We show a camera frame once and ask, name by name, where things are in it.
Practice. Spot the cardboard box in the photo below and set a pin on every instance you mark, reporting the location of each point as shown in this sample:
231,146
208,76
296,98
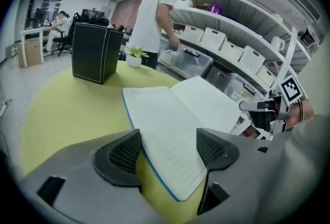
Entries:
32,54

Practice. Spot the white metal shelving rack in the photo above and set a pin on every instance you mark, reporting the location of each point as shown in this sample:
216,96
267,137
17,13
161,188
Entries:
288,50

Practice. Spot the cream storage basket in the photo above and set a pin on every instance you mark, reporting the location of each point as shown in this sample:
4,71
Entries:
193,34
266,76
232,50

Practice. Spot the red capped white pen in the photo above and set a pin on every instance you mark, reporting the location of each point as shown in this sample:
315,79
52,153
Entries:
111,25

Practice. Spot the black monitor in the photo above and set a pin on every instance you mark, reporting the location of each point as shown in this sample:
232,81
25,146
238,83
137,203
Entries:
92,14

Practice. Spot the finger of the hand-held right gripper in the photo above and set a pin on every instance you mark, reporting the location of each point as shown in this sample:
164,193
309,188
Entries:
252,105

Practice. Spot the white kettle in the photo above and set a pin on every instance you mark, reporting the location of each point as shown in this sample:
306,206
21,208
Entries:
277,44

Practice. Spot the person's right forearm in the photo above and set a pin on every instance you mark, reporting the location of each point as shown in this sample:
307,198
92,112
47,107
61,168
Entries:
308,112

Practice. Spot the black office chair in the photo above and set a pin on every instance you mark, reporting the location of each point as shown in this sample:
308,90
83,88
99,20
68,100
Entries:
76,24

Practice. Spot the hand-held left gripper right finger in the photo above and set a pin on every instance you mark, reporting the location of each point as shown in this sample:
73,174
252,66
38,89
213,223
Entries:
257,179

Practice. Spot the row of clear storage bins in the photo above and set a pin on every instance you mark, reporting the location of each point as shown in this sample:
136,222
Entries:
190,63

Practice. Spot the purple bowl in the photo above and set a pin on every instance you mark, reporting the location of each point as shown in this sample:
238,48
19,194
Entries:
216,9

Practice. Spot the white perforated basket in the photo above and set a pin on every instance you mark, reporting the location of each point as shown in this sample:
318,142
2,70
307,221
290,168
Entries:
214,38
252,60

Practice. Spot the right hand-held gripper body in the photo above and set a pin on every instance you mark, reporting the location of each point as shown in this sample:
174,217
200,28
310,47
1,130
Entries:
291,91

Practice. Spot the round table green tablecloth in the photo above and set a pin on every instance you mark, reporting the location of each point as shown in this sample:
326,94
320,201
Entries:
77,109

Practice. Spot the small potted plant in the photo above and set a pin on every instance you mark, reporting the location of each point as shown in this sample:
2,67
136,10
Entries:
134,59

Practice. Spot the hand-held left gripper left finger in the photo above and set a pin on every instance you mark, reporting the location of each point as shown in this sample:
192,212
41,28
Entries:
77,181

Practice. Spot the black pen holder box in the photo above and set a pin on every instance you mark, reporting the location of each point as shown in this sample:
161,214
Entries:
92,55

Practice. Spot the white desk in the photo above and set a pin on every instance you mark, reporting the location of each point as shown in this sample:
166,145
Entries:
31,31

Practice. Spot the blue cover notebook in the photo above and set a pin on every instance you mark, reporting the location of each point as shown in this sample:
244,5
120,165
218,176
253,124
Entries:
165,125

